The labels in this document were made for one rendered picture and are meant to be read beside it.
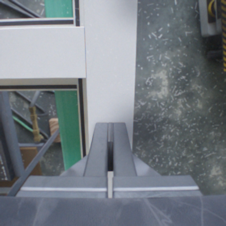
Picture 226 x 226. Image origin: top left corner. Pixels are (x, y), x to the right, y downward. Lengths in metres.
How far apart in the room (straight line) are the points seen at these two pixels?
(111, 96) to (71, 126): 0.11
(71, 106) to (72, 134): 0.04
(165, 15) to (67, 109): 1.00
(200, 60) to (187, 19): 0.26
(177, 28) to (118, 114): 1.05
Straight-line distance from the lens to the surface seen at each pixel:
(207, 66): 1.25
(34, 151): 1.00
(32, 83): 0.23
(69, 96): 0.23
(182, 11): 1.20
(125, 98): 0.15
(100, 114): 0.16
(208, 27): 1.10
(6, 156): 0.70
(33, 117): 0.96
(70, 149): 0.26
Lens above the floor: 1.08
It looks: 73 degrees down
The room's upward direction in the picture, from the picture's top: 178 degrees clockwise
